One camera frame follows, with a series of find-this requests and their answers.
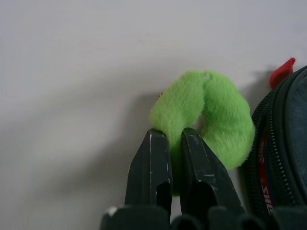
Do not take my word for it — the green plush zipper charm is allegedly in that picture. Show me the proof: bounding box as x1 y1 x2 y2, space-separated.
148 69 256 197

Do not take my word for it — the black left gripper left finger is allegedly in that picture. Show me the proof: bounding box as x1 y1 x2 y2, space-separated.
124 127 173 207

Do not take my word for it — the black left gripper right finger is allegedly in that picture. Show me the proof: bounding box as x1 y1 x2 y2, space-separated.
179 127 245 215

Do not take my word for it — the red felt tag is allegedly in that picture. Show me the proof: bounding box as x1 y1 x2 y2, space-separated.
269 57 297 90

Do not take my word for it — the dark zippered bag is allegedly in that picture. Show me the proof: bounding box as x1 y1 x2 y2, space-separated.
244 65 307 218

